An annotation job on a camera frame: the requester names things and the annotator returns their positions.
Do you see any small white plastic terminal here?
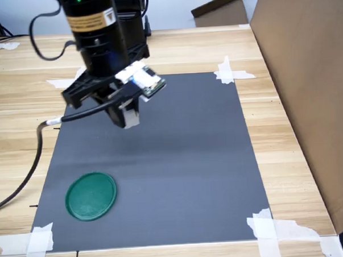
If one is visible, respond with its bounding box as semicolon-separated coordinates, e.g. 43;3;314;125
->
122;103;140;130

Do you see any round green lid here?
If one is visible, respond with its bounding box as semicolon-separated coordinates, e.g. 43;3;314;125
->
64;171;119;223

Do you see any dark grey mat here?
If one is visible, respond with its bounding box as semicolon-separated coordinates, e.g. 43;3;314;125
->
24;69;274;254

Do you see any crumpled white tape piece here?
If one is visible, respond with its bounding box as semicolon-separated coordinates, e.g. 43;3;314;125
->
0;41;20;52

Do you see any small brown cardboard box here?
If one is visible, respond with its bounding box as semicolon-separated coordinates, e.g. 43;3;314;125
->
191;0;249;28

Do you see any large brown cardboard box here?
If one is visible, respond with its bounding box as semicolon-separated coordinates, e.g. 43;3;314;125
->
248;0;343;238

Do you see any thick black camera cable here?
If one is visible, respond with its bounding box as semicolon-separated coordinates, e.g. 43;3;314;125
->
0;90;138;212

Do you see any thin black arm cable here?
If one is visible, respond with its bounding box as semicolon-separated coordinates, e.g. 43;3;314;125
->
28;1;81;62

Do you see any black base plug cable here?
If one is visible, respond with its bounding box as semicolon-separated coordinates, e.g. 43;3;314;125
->
139;0;154;37

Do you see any thin black desk cable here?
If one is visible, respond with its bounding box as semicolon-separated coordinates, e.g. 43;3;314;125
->
0;34;31;44

